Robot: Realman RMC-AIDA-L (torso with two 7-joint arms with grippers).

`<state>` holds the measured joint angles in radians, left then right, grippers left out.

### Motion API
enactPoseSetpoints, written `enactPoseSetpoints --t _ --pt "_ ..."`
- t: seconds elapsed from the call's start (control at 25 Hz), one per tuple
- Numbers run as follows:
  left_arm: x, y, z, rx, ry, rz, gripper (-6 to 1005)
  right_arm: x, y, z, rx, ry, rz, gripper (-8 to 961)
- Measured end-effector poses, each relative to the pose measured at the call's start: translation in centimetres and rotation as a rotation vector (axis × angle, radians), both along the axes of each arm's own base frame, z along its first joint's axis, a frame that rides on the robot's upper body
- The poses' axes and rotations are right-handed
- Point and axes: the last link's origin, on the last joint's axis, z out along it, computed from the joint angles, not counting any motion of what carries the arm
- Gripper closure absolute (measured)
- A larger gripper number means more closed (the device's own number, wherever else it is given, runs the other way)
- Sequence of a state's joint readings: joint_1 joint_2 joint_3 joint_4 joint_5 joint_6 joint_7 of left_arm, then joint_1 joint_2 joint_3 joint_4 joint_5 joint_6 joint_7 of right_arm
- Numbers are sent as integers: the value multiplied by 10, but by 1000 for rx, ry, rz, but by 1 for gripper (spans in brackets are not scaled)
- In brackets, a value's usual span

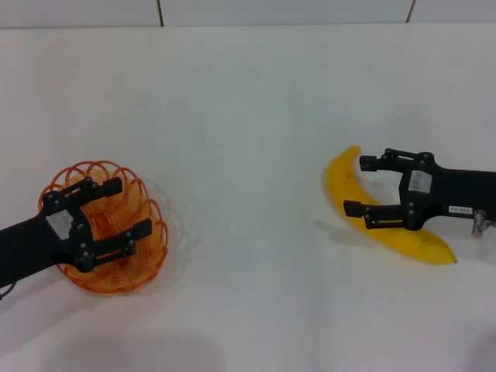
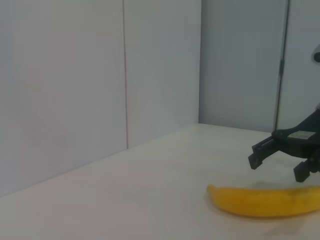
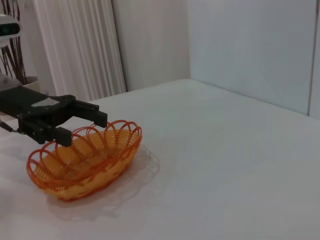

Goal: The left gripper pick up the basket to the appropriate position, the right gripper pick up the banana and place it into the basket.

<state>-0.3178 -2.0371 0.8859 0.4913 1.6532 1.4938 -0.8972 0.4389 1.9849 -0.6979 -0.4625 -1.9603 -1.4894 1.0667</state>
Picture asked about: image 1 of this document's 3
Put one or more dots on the grey right wrist fitting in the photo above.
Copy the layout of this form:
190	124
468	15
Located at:
478	222

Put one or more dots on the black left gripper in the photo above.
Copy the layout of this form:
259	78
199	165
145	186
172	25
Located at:
27	244

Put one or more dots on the yellow banana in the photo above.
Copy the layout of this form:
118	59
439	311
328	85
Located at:
345	182

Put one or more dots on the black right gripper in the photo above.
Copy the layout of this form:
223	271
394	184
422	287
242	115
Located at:
457	191

